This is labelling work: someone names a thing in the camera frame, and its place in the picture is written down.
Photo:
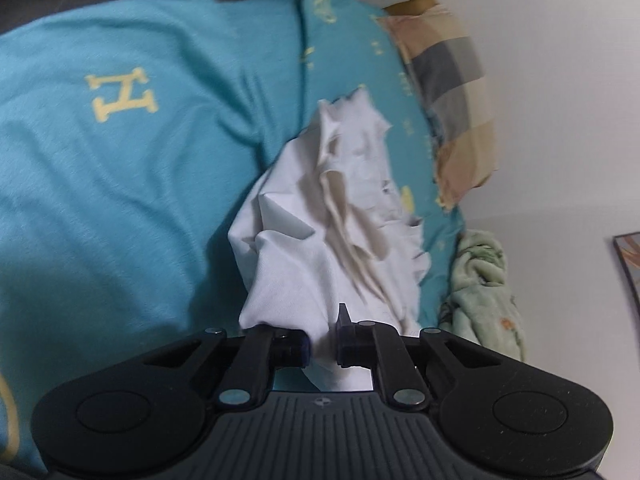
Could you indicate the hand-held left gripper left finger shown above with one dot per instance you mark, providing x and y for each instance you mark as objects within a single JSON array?
[{"x": 304, "y": 350}]

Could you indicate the white t-shirt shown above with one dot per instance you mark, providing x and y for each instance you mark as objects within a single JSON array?
[{"x": 300, "y": 260}]

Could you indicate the mustard yellow pillow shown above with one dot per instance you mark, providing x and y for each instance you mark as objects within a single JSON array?
[{"x": 410, "y": 5}]

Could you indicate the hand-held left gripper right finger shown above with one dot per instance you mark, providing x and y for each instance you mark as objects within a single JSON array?
[{"x": 350, "y": 345}]

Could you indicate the green fleece blanket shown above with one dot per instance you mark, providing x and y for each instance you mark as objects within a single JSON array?
[{"x": 482, "y": 290}]

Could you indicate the plaid pillow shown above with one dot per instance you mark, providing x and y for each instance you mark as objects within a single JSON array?
[{"x": 452, "y": 85}]

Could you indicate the framed wall picture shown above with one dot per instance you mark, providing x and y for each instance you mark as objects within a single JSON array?
[{"x": 629, "y": 270}]

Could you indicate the teal printed quilt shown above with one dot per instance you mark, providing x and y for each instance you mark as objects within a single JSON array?
[{"x": 150, "y": 185}]

